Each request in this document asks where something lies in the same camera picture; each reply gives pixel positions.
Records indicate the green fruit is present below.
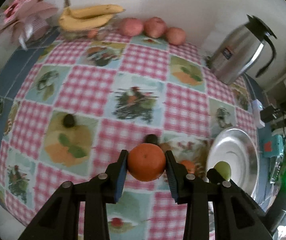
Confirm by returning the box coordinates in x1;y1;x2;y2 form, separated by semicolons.
214;161;231;181

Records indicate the orange tangerine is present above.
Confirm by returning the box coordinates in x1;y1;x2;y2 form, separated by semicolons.
127;143;166;182
180;160;195;174

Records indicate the brown kiwi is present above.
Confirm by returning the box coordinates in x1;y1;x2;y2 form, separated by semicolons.
159;142;172;153

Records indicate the dark plum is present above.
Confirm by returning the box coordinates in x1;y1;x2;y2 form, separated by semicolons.
144;134;159;145
63;114;76;128

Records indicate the large steel plate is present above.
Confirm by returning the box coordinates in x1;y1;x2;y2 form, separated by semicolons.
206;127;259;198

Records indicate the teal box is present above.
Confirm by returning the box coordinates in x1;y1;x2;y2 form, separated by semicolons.
259;134;284;158

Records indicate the black charger plug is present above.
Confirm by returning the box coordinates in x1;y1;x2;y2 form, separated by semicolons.
260;105;282;123

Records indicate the steel thermos jug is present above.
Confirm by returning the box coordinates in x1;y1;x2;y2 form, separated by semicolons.
206;15;276;85

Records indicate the red apple right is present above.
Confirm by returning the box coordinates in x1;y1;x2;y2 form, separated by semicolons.
165;27;186;46

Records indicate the red apple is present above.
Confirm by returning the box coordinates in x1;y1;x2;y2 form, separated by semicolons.
119;18;144;37
144;17;167;38
165;27;186;46

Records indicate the red apple middle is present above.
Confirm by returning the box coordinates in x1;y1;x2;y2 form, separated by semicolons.
144;17;167;38

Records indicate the red apple left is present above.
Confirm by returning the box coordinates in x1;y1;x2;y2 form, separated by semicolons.
119;18;144;37

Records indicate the clear glass fruit bowl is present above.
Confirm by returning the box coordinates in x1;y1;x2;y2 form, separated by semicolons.
59;16;117;41

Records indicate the yellow banana bunch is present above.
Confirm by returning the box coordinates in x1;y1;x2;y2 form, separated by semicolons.
58;0;125;32

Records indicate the pink flower bouquet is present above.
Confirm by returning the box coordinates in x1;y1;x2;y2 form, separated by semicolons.
0;0;58;50

